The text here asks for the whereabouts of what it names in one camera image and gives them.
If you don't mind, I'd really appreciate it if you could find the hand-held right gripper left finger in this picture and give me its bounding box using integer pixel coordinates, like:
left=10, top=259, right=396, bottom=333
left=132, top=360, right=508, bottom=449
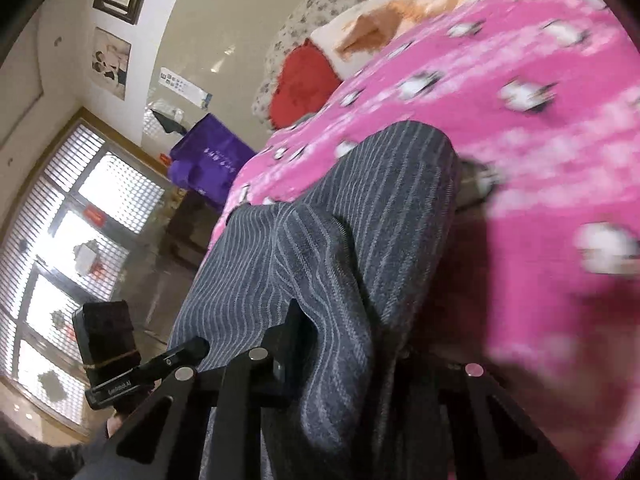
left=75, top=300, right=322, bottom=480

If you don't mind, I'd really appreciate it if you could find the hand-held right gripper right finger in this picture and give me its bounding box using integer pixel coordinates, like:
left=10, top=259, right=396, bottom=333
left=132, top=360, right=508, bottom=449
left=395, top=351, right=576, bottom=480

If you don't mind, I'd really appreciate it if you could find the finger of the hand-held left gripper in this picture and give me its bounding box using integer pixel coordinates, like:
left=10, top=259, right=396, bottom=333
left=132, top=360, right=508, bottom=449
left=142, top=336, right=211, bottom=377

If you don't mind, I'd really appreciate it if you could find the grey striped suit jacket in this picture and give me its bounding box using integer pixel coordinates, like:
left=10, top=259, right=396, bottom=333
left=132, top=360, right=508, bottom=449
left=167, top=120, right=463, bottom=480

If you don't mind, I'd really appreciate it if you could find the person's left forearm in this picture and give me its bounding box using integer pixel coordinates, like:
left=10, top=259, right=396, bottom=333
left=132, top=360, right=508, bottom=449
left=0, top=422, right=108, bottom=480

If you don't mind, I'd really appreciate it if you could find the person's left hand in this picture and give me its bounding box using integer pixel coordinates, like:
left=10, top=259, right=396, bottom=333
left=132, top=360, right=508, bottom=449
left=106, top=407, right=133, bottom=438

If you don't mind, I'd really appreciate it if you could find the window with blinds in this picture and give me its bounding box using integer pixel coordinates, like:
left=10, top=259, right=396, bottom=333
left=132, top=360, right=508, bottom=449
left=0, top=120, right=168, bottom=428

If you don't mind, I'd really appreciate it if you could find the purple tote bag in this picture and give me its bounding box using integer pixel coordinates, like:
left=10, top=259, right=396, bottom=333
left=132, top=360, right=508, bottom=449
left=167, top=112, right=261, bottom=208

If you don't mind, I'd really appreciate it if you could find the dark hanging cloth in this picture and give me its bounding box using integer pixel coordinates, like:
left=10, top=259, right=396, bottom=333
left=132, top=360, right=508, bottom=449
left=150, top=107, right=188, bottom=136

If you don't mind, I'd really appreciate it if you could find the pink penguin print blanket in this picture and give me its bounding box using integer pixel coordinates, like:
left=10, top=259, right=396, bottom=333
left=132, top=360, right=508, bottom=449
left=207, top=0, right=640, bottom=480

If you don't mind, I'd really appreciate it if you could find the red heart-shaped pillow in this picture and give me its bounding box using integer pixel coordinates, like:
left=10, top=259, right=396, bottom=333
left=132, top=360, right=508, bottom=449
left=269, top=42, right=343, bottom=131

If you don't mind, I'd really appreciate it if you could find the white pillow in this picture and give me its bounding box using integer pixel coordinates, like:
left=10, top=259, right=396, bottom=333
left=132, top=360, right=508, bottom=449
left=310, top=0, right=416, bottom=78

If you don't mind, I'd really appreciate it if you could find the peach fringed towel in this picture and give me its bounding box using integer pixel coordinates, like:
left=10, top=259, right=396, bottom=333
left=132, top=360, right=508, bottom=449
left=334, top=0, right=486, bottom=56

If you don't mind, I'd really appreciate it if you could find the wall poster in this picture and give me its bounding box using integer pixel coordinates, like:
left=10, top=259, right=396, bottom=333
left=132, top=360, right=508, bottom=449
left=90, top=27, right=132, bottom=100

